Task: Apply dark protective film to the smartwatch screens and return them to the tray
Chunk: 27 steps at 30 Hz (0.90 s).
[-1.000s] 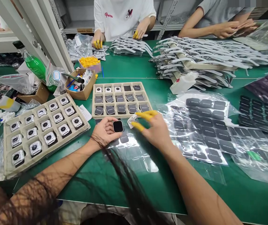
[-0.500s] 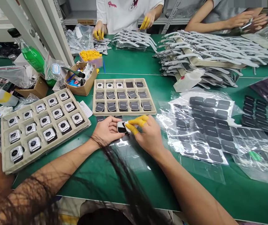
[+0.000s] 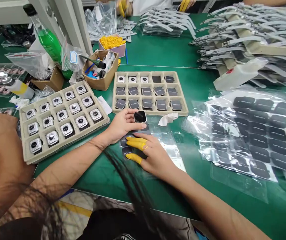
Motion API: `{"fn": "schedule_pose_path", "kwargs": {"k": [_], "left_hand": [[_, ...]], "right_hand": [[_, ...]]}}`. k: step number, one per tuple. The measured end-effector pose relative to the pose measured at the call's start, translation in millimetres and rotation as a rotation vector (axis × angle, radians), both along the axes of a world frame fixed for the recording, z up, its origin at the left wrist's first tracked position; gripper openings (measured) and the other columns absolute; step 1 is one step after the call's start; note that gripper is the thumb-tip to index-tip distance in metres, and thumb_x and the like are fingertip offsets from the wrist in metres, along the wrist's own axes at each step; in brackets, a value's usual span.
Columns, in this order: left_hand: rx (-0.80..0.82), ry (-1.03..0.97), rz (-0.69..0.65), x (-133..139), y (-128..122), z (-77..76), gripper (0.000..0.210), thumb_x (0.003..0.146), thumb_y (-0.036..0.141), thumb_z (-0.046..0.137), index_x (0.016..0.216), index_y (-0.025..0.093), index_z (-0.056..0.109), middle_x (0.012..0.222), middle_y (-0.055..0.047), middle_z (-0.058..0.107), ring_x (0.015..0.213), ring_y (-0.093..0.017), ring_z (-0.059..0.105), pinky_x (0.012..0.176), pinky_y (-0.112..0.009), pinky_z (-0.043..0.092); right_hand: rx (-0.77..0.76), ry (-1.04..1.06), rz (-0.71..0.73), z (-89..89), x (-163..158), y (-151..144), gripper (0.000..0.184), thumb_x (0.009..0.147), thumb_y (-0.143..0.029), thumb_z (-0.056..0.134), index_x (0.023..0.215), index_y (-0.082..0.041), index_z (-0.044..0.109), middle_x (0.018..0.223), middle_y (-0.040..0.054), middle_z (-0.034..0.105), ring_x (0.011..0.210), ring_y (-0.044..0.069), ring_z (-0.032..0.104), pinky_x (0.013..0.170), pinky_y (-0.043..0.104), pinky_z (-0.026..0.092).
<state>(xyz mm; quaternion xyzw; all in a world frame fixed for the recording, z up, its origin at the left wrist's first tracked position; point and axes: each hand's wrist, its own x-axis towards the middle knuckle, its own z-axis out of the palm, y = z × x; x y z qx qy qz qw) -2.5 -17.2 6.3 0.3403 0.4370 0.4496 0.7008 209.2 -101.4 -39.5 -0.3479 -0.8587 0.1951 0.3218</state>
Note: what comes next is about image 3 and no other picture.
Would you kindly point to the person's right index finger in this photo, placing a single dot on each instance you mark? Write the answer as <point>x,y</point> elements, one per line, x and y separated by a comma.
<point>135,143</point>

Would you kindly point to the person's right hand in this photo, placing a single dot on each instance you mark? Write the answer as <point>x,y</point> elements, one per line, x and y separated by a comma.
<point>157,157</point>

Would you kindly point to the pink box of yellow finger cots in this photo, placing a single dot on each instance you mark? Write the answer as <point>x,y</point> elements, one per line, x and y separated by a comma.
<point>112,43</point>

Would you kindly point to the clear sheet of black stickers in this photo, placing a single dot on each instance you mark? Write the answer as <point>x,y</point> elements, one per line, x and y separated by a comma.
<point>167,142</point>

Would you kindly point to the pile of black sticker sheets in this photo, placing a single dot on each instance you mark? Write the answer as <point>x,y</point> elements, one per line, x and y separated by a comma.
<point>255,135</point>

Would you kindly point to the person's right middle finger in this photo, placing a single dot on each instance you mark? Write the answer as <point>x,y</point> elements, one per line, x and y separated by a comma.
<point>144,136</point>

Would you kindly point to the green bottle with black cap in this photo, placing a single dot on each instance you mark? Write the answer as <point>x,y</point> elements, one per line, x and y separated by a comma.
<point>49,45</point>

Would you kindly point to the person's body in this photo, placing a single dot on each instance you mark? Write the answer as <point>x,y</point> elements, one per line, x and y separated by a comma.
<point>82,207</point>

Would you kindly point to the black-faced smartwatch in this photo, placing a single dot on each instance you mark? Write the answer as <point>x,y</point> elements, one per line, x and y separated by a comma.
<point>140,116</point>

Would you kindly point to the cardboard box of tools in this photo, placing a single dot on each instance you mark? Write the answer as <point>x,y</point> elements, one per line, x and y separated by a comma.
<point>102,81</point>

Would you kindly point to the silver smartwatch case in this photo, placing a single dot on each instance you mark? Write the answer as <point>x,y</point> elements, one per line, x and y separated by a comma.
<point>144,79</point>
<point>121,79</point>
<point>132,79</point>

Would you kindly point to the person's left thumb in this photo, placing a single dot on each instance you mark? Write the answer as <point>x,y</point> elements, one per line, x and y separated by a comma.
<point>129,112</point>

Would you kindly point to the white metal frame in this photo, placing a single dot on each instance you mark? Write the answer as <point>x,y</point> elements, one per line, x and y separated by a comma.
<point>65,22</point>

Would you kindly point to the person's left hand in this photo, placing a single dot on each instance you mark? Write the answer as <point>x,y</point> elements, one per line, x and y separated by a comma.
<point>120,125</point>

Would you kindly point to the group of black film-covered watches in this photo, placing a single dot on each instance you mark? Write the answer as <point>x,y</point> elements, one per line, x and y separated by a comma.
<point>147,97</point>

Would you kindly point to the crumpled white tissue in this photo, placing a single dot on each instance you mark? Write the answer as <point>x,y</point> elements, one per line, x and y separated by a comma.
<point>19,101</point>

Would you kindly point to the array of silver watch bodies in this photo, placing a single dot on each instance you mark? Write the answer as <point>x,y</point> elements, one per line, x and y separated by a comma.
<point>62,115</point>

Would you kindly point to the small grey pulp tray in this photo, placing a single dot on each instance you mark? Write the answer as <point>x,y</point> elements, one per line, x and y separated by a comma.
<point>150,86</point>

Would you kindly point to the large grey pulp tray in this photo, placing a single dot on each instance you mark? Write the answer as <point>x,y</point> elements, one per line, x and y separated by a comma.
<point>24,140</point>

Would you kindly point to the clear bag with blue label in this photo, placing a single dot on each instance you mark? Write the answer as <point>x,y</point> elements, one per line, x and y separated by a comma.
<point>71,58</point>

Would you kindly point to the person's right thumb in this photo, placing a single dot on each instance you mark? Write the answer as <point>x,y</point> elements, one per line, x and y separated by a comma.
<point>133,157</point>

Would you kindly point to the small brown cardboard box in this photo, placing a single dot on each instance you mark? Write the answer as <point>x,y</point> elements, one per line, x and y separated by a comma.
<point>51,81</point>

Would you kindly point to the large clear plastic bag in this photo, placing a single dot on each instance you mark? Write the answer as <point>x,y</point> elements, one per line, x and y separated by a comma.
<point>101,21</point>

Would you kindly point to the clear plastic bag of parts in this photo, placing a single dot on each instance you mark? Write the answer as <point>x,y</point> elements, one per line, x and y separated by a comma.
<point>30,63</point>

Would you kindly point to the white paper slip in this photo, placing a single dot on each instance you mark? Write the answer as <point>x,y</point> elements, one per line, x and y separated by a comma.
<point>104,105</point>

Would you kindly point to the person's left fingers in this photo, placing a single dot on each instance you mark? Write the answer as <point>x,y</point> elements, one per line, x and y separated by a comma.
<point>139,126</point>

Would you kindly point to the white wipe cloth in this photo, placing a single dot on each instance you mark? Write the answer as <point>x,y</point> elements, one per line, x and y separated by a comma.
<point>167,118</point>

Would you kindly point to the white dispenser bottle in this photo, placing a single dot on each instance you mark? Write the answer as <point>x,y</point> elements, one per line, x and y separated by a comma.
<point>17,87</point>

